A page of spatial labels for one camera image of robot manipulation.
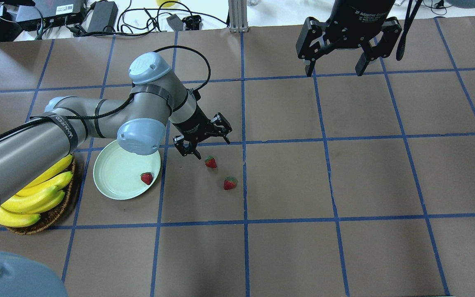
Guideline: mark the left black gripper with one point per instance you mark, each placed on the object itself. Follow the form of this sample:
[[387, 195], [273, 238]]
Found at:
[[191, 123]]

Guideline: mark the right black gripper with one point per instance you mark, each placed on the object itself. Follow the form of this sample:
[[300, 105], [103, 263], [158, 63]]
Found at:
[[353, 18]]

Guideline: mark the red strawberry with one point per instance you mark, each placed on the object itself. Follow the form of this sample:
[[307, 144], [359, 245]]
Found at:
[[229, 183], [146, 178], [210, 162]]

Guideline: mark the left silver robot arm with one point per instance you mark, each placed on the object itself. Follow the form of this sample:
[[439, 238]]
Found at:
[[138, 124]]

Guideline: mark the light green plate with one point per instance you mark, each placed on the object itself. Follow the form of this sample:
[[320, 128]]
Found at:
[[116, 172]]

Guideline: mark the black power adapter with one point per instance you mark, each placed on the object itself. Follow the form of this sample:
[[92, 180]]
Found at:
[[103, 17]]

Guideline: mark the woven wicker basket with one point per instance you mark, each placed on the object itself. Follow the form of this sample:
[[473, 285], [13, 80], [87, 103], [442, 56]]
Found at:
[[48, 210]]

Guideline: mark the yellow banana bunch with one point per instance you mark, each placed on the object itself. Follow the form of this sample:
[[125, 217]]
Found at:
[[31, 198]]

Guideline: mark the black electronics box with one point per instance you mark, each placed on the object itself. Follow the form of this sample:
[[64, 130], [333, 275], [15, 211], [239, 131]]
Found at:
[[53, 13]]

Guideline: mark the aluminium frame post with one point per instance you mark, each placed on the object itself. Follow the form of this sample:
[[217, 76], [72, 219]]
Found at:
[[237, 16]]

